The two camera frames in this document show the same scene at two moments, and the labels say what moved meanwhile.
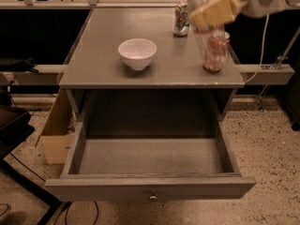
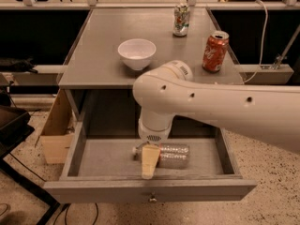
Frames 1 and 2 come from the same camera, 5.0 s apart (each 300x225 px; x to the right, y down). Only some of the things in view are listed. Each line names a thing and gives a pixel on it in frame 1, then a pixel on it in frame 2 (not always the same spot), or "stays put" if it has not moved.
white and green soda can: x=181 y=25 stays put
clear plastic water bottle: x=212 y=41 → x=172 y=156
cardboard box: x=58 y=133 stays put
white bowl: x=137 y=52 stays put
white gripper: x=261 y=2 → x=154 y=136
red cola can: x=217 y=52 stays put
